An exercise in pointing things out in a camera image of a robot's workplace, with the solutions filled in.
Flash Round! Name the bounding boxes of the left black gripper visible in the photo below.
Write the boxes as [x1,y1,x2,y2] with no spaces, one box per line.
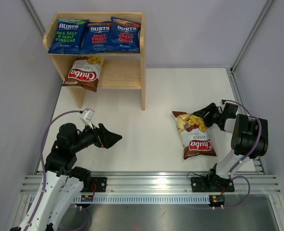
[71,120,122,153]

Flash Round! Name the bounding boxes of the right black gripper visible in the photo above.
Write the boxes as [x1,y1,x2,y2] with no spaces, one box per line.
[193,102,224,128]

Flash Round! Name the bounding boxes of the Chuba cassava chips bag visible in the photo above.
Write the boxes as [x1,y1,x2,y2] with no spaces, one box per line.
[62,55,105,92]
[172,111,216,160]

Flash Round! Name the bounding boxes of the Burts spicy chilli bag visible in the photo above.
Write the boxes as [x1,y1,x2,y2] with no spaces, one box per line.
[108,16,141,53]
[80,21,111,54]

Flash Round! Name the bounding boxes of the Burts sea salt vinegar bag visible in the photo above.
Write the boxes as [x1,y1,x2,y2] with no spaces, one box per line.
[48,19,89,54]

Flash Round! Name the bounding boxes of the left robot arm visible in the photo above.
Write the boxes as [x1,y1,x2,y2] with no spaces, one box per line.
[12,123,122,231]

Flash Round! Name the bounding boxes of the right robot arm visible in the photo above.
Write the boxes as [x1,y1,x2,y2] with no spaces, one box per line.
[190,100,268,193]

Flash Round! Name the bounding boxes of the wooden two-tier shelf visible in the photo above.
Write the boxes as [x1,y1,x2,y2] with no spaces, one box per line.
[43,12,146,111]

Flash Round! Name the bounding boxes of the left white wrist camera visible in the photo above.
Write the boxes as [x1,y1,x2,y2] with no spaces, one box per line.
[80,108,95,129]

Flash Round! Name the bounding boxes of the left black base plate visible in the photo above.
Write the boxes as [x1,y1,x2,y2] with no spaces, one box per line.
[82,177,107,193]

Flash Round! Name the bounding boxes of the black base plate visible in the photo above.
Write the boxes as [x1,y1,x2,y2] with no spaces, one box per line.
[190,177,235,193]
[82,177,107,193]

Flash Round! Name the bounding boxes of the aluminium mounting rail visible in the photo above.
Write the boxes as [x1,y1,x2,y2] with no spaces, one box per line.
[21,172,281,205]

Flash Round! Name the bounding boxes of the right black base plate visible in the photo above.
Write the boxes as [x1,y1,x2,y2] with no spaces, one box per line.
[190,177,235,193]

